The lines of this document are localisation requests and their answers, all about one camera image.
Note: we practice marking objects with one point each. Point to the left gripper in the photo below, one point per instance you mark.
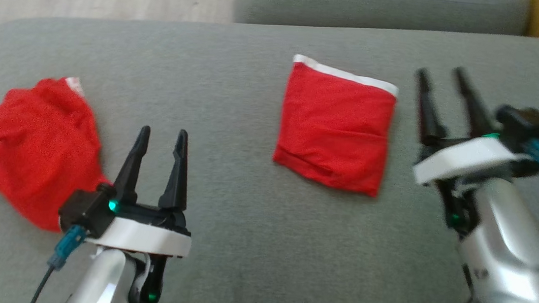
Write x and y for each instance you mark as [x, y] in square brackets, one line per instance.
[147, 236]

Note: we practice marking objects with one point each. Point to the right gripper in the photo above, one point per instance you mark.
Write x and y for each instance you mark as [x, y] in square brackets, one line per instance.
[461, 157]

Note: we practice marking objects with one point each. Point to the red shorts white stripe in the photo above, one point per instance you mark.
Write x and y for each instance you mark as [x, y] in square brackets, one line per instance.
[336, 128]

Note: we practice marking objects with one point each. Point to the red basketball jersey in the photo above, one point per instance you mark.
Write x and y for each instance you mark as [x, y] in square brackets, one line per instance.
[37, 149]

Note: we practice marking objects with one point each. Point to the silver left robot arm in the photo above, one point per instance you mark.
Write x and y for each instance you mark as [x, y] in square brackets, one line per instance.
[99, 278]

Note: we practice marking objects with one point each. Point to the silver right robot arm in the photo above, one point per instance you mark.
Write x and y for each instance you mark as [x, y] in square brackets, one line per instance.
[512, 254]

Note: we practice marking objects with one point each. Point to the grey sofa seat cushion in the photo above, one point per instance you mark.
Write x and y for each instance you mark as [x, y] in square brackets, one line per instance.
[362, 7]

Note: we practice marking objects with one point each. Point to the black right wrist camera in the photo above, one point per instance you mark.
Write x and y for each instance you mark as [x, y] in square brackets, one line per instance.
[524, 121]

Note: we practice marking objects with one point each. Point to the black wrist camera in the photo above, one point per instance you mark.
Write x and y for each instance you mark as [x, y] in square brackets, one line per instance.
[86, 210]
[524, 121]

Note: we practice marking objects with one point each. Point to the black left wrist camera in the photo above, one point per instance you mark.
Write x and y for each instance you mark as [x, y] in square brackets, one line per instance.
[86, 210]

